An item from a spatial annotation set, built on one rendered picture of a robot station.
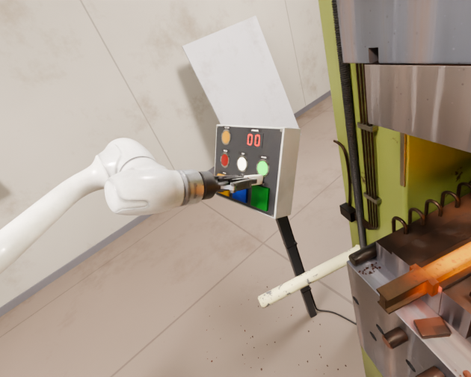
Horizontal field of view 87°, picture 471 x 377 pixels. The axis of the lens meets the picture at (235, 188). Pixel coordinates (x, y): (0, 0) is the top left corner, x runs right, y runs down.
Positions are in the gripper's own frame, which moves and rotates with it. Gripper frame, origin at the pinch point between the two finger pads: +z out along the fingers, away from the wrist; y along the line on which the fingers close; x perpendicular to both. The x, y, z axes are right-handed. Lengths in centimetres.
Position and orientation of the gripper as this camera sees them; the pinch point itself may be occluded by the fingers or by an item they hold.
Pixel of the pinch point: (253, 179)
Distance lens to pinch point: 77.7
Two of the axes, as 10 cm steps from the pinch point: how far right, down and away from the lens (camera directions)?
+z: 7.7, -1.0, 6.3
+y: 6.3, 2.2, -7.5
